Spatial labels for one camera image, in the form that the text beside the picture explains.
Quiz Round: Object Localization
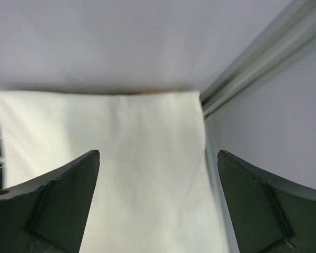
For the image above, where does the aluminium frame rail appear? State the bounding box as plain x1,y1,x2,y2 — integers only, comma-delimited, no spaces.
200,1,316,118

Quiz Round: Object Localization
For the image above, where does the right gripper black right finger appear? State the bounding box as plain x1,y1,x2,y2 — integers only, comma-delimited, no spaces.
218,150,316,252

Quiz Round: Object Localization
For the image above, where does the folded beige t shirt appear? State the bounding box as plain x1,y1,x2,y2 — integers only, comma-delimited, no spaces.
131,89,179,95

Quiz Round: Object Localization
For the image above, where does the white printed t shirt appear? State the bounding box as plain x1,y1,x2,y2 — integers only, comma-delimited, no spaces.
0,91,229,252

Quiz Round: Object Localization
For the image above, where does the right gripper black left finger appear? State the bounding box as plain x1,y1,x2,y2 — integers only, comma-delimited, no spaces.
0,150,100,252

